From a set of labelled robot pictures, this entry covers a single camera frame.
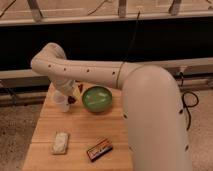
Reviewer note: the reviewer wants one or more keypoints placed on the white sponge block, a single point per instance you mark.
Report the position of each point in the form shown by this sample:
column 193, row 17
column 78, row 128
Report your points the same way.
column 60, row 144

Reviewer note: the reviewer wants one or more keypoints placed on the green bowl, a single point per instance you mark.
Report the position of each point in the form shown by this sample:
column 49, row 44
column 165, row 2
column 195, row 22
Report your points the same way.
column 97, row 99

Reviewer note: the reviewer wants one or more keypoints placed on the dark red pepper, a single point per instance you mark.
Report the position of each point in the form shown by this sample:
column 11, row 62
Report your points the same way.
column 71, row 100

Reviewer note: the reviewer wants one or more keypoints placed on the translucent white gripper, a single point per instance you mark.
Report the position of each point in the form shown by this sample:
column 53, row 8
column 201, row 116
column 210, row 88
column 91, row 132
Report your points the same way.
column 71, row 88

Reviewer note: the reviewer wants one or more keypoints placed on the wooden cutting board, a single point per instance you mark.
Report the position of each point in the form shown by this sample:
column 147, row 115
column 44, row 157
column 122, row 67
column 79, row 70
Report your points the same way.
column 86, row 130

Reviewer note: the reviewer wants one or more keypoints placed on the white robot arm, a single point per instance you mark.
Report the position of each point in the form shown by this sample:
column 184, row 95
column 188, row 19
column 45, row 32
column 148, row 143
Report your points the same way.
column 151, row 99

